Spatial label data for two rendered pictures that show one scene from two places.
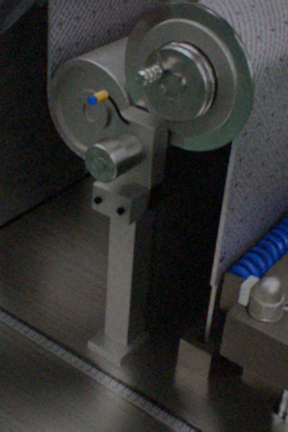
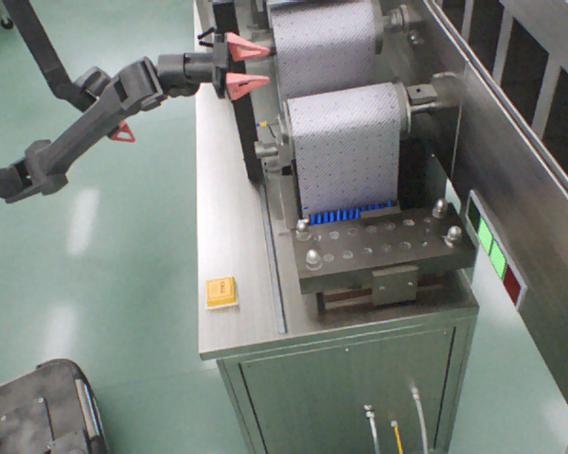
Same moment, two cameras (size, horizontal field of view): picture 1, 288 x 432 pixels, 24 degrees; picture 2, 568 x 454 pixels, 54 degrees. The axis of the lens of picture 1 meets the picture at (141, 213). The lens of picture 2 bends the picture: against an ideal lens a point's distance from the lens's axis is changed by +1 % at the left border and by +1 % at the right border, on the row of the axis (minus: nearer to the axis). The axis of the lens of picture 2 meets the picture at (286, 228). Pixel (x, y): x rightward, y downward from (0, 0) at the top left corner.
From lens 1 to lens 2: 1.00 m
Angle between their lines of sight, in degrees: 43
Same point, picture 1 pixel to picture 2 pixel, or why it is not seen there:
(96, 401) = (257, 242)
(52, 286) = not seen: hidden behind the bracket
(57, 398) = (248, 234)
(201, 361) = not seen: hidden behind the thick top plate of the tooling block
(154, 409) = (272, 255)
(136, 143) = (274, 147)
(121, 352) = (281, 230)
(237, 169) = (302, 172)
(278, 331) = (296, 244)
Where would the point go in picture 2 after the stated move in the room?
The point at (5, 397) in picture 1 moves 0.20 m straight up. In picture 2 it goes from (234, 224) to (221, 169)
